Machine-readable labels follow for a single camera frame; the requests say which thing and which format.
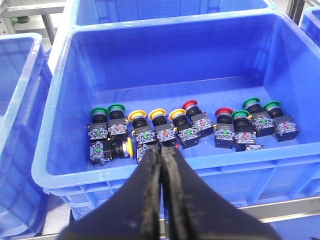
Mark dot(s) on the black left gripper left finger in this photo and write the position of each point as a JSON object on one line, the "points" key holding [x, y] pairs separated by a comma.
{"points": [[132, 213]]}

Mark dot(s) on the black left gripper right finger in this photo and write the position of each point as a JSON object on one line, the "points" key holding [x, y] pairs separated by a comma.
{"points": [[194, 211]]}

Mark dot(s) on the push button under fingers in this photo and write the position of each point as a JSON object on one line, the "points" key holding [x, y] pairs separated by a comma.
{"points": [[142, 149]]}

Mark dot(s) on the yellow push button lying sideways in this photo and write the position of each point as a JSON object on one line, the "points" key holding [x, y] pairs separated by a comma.
{"points": [[104, 151]]}

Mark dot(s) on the yellow push button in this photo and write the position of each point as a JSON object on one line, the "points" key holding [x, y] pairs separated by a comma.
{"points": [[142, 131], [165, 133], [187, 134]]}

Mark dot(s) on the contact block front right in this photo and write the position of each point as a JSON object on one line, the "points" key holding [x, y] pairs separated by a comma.
{"points": [[254, 147]]}

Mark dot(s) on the red push button right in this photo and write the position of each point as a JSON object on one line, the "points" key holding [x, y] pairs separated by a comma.
{"points": [[224, 132]]}

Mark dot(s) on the red push button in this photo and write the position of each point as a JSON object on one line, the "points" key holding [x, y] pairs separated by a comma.
{"points": [[224, 132], [199, 119]]}

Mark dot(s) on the red push button left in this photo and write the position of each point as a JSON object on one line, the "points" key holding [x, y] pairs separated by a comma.
{"points": [[199, 119]]}

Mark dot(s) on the green push button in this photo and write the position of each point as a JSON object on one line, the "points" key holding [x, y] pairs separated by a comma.
{"points": [[244, 132], [285, 127], [261, 121], [98, 129], [118, 124]]}

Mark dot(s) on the green push button far left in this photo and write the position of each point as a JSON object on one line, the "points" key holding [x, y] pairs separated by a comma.
{"points": [[98, 129]]}

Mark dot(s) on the green push button middle right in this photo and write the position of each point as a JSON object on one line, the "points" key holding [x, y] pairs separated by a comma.
{"points": [[244, 132]]}

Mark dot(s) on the green push button rear right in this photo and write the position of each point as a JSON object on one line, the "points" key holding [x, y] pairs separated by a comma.
{"points": [[261, 121]]}

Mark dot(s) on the green push button far right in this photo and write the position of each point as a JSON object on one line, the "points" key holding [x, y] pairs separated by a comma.
{"points": [[285, 127]]}

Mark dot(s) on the blue crate front left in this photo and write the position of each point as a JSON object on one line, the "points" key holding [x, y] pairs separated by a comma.
{"points": [[219, 60]]}

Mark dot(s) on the blue crate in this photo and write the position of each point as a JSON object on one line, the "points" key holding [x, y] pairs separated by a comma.
{"points": [[219, 60], [96, 12], [25, 80]]}

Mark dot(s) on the blue crate front right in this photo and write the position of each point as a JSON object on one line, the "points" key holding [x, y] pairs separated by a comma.
{"points": [[25, 80]]}

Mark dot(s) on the blue crate rear left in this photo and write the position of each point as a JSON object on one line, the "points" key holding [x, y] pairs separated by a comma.
{"points": [[96, 12]]}

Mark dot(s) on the blue crate far right edge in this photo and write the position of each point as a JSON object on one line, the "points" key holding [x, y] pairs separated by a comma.
{"points": [[310, 25]]}

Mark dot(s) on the green plant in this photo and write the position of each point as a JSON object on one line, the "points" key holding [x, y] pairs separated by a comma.
{"points": [[19, 20]]}

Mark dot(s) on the steel rack upright post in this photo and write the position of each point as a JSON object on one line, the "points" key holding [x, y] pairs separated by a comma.
{"points": [[49, 27]]}

